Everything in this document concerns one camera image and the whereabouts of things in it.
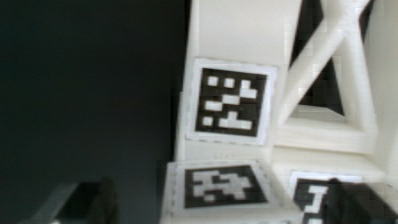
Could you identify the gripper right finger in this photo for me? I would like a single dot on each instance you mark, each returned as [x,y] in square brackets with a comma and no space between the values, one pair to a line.
[356,206]

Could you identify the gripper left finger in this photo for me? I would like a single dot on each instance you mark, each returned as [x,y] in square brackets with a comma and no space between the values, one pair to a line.
[80,204]

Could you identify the white tagged cube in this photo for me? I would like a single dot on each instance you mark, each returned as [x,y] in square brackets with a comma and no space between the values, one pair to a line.
[309,192]
[221,193]

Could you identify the white chair back frame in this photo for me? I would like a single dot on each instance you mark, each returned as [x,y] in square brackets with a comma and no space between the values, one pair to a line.
[288,98]

